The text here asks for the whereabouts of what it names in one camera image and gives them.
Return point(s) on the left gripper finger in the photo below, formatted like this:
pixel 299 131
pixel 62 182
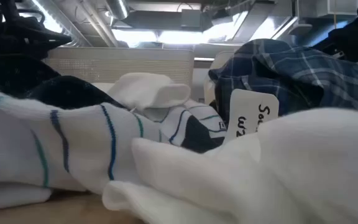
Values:
pixel 56 39

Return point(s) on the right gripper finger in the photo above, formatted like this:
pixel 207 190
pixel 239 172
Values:
pixel 331 43

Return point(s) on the dark navy dotted garment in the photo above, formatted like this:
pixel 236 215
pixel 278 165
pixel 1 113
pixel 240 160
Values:
pixel 11 74

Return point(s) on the blue plaid shirt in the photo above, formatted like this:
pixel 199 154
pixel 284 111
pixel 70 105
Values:
pixel 306 71

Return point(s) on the white ankle sock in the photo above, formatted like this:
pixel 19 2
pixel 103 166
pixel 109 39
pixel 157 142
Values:
pixel 145 90

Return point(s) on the white sock teal blue stripes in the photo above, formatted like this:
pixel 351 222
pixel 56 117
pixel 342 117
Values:
pixel 82 140
pixel 179 121

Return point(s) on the large white garment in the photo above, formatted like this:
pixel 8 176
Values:
pixel 291 171

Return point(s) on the plain white sock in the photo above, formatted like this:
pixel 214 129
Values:
pixel 11 196

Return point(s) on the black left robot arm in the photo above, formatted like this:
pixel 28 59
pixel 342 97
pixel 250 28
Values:
pixel 8 9

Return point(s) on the white handwritten paper label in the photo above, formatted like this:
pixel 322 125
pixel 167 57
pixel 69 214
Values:
pixel 247 109

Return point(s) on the bright ceiling light panel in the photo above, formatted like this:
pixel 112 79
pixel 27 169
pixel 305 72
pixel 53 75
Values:
pixel 166 37

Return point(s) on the silver round air duct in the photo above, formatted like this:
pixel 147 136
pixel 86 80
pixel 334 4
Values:
pixel 118 9

